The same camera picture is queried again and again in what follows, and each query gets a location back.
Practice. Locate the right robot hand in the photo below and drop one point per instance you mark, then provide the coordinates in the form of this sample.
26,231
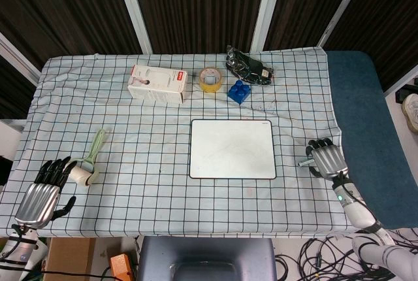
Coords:
328,160

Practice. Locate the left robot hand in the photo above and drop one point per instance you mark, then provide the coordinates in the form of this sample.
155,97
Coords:
37,198

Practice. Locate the marker pen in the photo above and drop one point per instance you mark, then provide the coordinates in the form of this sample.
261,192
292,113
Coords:
305,162

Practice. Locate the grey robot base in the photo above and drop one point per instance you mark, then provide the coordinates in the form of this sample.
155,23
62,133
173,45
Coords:
206,258

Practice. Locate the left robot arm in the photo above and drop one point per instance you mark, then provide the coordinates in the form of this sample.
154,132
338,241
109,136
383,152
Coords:
19,250

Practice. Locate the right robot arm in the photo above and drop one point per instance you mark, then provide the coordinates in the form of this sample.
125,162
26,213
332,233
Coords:
362,219

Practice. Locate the green lint roller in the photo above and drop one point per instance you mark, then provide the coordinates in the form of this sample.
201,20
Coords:
89,160

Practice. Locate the white drawing board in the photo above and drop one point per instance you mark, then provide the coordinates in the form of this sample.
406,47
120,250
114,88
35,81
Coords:
232,149

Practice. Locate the white sneaker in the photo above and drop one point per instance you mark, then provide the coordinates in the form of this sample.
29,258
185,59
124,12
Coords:
411,106

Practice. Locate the orange box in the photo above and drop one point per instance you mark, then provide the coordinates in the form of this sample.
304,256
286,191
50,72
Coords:
121,266

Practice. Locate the blue toy brick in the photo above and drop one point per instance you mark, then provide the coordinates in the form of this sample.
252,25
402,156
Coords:
238,92

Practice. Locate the black plastic bag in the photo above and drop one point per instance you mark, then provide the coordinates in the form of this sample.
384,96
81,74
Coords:
249,66

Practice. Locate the checkered tablecloth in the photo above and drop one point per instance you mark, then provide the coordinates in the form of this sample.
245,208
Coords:
163,150

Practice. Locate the yellow tape roll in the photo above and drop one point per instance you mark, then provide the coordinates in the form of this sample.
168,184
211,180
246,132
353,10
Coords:
211,79

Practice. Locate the white cardboard box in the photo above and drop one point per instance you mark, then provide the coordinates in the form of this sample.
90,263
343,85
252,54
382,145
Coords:
158,83

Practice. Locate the white partition post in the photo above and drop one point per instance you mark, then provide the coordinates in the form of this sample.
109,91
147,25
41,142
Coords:
132,8
344,6
266,8
16,59

